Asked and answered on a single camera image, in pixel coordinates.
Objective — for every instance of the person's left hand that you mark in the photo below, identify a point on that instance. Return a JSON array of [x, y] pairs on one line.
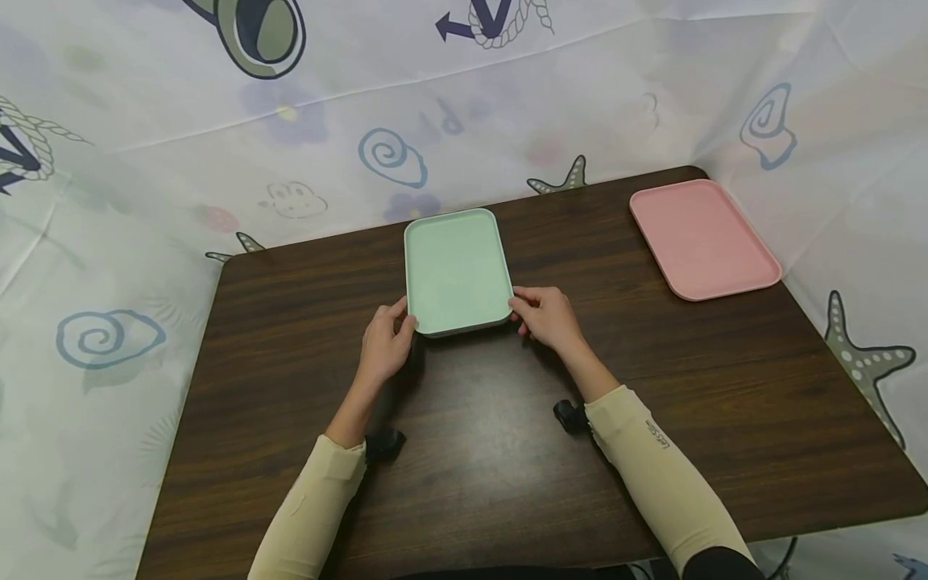
[[383, 345]]

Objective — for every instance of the person's right hand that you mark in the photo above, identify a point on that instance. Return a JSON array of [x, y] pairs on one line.
[[554, 318]]

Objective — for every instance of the mint green plastic tray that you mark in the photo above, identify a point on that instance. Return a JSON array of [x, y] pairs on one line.
[[457, 270]]

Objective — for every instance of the person's right forearm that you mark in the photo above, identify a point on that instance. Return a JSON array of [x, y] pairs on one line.
[[645, 451]]

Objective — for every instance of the person's left forearm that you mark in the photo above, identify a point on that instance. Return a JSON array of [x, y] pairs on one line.
[[328, 475]]

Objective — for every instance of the pink plastic tray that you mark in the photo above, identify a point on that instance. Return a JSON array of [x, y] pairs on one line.
[[702, 239]]

